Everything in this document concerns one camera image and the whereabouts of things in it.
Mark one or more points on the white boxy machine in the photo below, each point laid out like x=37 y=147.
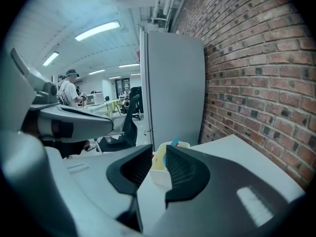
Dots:
x=95 y=98

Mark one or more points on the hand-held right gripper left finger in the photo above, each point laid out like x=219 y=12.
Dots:
x=93 y=181

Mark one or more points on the person's left hand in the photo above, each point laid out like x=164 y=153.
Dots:
x=74 y=149

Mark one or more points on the blue packet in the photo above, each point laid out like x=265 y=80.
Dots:
x=175 y=142

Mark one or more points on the dark glass door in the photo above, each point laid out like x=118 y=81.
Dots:
x=122 y=85

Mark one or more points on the red refrigerator sticker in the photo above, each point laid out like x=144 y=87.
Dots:
x=138 y=56

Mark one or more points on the cream plastic container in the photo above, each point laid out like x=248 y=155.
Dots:
x=159 y=174

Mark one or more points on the white background table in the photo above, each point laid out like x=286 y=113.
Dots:
x=98 y=107

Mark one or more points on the grey refrigerator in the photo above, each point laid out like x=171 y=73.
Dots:
x=175 y=88

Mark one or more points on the ceiling strip light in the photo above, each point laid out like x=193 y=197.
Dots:
x=97 y=30
x=51 y=58
x=128 y=65
x=96 y=71
x=114 y=77

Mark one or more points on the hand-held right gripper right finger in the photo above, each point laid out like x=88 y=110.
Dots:
x=217 y=194

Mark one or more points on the black high-back office chair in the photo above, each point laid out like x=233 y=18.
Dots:
x=136 y=92

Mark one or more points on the black mesh office chair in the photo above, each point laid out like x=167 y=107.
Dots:
x=129 y=130

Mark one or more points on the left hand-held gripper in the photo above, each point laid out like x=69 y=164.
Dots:
x=47 y=92

